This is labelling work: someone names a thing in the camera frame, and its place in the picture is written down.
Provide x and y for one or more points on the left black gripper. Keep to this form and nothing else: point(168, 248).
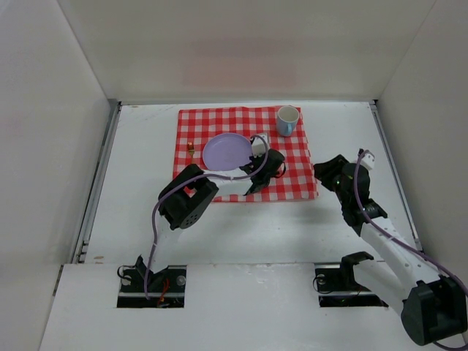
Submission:
point(258, 175)

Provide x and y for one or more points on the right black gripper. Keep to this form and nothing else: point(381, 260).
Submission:
point(330, 170)

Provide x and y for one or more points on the white mug blue outside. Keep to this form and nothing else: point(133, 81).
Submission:
point(287, 118)

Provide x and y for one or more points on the lilac round plate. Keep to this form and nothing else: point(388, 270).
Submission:
point(226, 151)

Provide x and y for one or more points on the red white checkered cloth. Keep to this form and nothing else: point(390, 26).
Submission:
point(201, 124)

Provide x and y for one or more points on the gold fork dark handle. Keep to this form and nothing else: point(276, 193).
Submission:
point(191, 151)

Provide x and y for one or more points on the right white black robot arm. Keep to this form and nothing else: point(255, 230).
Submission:
point(430, 301)

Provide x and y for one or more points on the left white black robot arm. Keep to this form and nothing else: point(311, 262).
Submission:
point(184, 200)

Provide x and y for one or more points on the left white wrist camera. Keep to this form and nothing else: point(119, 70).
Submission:
point(260, 144)

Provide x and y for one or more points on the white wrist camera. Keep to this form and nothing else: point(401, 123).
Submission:
point(366, 159)
point(260, 144)

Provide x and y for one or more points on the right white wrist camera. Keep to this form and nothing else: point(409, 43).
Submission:
point(366, 159)

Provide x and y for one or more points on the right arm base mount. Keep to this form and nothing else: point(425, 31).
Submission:
point(334, 291)

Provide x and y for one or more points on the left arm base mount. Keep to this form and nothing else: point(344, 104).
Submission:
point(166, 290)

